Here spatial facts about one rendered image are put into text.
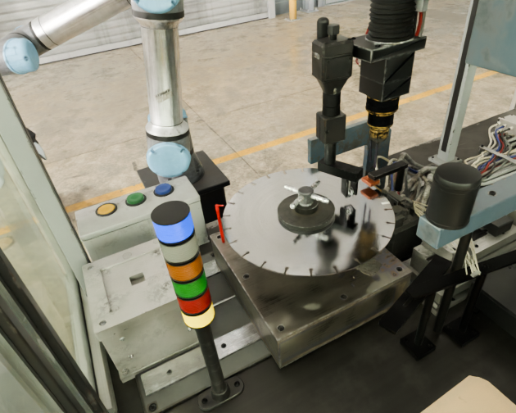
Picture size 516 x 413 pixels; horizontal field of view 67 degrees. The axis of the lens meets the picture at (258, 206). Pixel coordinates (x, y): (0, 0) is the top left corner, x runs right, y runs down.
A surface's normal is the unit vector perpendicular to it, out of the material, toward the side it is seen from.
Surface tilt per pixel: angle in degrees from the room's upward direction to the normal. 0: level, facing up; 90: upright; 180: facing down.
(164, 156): 97
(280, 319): 0
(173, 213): 0
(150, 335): 90
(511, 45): 90
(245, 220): 0
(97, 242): 90
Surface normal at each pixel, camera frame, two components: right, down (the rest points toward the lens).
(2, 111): 0.45, 0.51
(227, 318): -0.09, -0.80
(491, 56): -0.89, 0.33
